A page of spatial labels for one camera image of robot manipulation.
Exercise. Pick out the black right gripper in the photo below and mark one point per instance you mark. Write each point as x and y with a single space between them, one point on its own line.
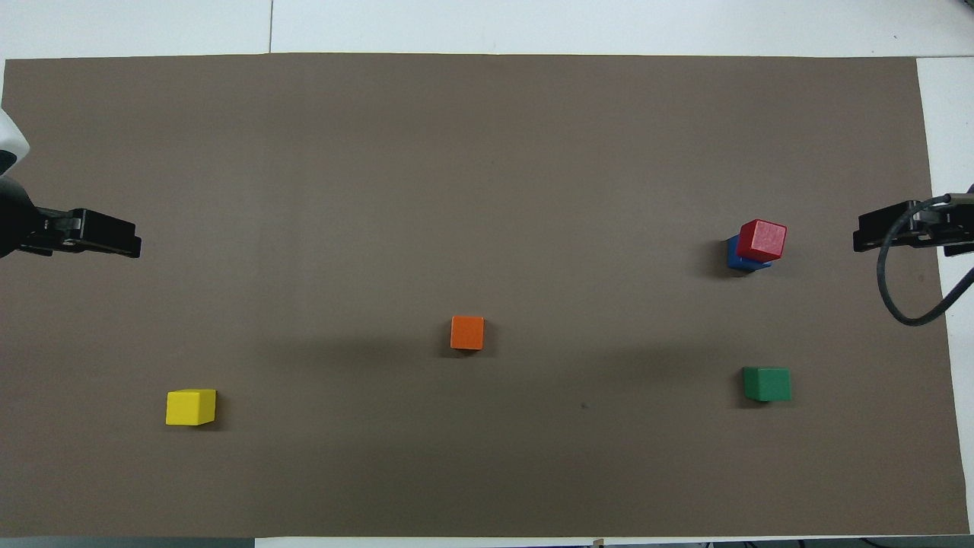
951 228

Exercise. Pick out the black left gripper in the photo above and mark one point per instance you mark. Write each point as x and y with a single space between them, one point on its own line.
15 221

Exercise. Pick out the red cube block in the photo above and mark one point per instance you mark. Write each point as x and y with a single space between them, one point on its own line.
762 240

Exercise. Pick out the blue cube block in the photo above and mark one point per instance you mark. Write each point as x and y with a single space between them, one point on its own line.
740 261

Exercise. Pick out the green cube block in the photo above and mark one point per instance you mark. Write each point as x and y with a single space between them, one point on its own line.
767 384

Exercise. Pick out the yellow cube block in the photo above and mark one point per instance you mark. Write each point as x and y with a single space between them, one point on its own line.
190 407

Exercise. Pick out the orange cube block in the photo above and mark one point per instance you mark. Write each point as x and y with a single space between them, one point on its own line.
467 332

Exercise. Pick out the brown table mat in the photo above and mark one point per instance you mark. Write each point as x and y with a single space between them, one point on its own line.
456 152

